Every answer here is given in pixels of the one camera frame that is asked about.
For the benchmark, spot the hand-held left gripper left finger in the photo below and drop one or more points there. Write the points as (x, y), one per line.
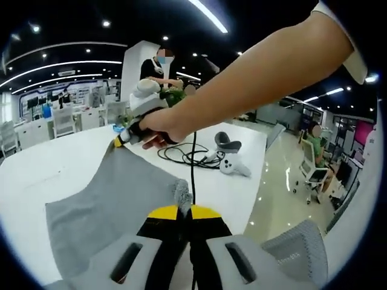
(136, 259)

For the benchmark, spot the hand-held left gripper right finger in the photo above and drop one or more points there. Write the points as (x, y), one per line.
(239, 262)

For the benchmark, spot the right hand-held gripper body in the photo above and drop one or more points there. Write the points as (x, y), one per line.
(148, 101)

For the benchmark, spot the grey towel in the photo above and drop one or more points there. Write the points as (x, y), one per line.
(115, 193)

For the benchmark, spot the person's right hand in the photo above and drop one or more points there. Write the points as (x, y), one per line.
(166, 127)

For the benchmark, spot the blue tissue packet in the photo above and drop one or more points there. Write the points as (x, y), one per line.
(118, 128)

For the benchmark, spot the green potted plant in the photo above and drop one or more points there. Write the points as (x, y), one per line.
(175, 95)

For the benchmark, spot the white office chair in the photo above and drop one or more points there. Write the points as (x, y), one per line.
(63, 119)
(116, 110)
(7, 136)
(311, 173)

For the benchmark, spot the white table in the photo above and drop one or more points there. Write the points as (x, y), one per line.
(60, 160)

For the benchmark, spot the white power plug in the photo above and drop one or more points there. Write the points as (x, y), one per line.
(210, 155)

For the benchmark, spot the blue container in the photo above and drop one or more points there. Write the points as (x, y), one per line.
(46, 111)

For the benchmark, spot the white handheld controller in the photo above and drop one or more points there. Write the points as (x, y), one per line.
(231, 166)

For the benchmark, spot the pink display panel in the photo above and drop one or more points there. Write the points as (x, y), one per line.
(361, 133)

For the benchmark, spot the person's white shirt sleeve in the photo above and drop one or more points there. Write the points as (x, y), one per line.
(347, 39)

